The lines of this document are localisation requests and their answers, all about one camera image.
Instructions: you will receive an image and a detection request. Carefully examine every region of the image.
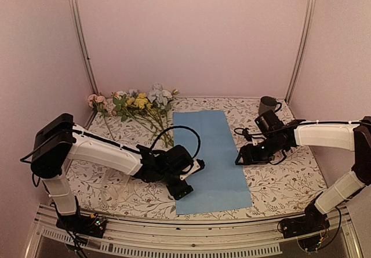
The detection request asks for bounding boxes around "front aluminium rail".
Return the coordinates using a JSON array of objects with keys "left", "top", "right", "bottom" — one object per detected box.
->
[{"left": 25, "top": 204, "right": 366, "bottom": 257}]

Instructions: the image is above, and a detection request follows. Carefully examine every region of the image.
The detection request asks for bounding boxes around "grey metal mug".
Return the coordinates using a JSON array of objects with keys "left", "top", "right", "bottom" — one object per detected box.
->
[{"left": 258, "top": 96, "right": 282, "bottom": 115}]

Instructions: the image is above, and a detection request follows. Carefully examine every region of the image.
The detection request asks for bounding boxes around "left black braided cable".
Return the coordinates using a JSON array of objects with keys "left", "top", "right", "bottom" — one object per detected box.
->
[{"left": 150, "top": 126, "right": 202, "bottom": 166}]

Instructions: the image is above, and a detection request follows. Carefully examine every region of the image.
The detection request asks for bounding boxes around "cream printed ribbon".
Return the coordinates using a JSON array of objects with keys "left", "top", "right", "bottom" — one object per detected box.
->
[{"left": 100, "top": 168, "right": 130, "bottom": 208}]

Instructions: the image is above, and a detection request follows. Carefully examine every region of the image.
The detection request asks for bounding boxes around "pink rose stem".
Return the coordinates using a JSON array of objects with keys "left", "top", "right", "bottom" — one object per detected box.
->
[{"left": 87, "top": 93, "right": 117, "bottom": 142}]

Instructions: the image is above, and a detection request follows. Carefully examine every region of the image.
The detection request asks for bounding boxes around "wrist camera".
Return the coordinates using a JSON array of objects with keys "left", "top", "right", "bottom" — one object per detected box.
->
[
  {"left": 180, "top": 159, "right": 205, "bottom": 180},
  {"left": 242, "top": 128, "right": 263, "bottom": 146}
]

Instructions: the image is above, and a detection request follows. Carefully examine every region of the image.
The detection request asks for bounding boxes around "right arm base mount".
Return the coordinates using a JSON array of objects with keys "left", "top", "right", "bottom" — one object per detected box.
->
[{"left": 277, "top": 215, "right": 330, "bottom": 252}]

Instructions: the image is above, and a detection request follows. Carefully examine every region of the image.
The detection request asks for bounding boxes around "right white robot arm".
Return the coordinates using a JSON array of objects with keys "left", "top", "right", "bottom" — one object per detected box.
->
[{"left": 235, "top": 111, "right": 370, "bottom": 232}]

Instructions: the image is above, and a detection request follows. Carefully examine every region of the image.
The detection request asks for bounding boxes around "white pink flower stem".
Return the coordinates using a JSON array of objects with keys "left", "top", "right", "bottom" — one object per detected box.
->
[{"left": 111, "top": 89, "right": 149, "bottom": 131}]

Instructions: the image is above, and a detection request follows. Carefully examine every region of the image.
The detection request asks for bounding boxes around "yellow flower stem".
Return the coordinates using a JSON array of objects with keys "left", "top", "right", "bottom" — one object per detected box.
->
[{"left": 125, "top": 93, "right": 170, "bottom": 137}]

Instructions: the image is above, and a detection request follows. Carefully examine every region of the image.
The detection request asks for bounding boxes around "aluminium frame post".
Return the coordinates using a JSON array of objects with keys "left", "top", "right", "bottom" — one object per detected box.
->
[
  {"left": 285, "top": 0, "right": 316, "bottom": 106},
  {"left": 65, "top": 0, "right": 101, "bottom": 96}
]

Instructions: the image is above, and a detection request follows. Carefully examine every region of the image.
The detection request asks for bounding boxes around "right aluminium frame post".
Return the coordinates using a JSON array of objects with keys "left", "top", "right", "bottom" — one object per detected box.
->
[{"left": 285, "top": 0, "right": 316, "bottom": 106}]

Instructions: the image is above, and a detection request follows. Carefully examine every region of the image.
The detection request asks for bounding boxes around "blue wrapping paper sheet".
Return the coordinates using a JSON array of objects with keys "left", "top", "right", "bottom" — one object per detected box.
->
[{"left": 173, "top": 111, "right": 252, "bottom": 215}]

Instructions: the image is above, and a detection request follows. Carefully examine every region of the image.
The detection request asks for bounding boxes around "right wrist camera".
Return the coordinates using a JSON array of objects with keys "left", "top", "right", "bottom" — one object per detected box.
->
[{"left": 242, "top": 128, "right": 263, "bottom": 146}]

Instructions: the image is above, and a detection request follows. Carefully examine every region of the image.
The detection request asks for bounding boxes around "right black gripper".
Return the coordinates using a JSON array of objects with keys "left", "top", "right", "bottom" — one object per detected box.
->
[{"left": 235, "top": 134, "right": 285, "bottom": 166}]

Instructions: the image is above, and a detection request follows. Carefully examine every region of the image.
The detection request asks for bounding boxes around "left aluminium frame post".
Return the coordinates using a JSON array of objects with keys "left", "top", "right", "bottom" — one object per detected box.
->
[{"left": 65, "top": 0, "right": 101, "bottom": 96}]

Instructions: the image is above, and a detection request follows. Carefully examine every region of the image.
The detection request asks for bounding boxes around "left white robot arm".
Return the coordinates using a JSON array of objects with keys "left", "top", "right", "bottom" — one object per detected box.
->
[{"left": 21, "top": 113, "right": 202, "bottom": 231}]

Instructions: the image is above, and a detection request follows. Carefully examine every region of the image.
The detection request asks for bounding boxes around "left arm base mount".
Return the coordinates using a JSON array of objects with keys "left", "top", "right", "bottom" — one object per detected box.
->
[{"left": 56, "top": 214, "right": 107, "bottom": 238}]

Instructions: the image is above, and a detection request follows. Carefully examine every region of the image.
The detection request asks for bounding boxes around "blue hydrangea stem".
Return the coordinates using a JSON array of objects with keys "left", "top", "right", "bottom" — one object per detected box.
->
[{"left": 127, "top": 83, "right": 180, "bottom": 148}]

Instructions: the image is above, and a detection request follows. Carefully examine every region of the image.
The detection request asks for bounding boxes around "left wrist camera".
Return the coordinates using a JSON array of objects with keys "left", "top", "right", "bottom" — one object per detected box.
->
[{"left": 180, "top": 159, "right": 205, "bottom": 180}]

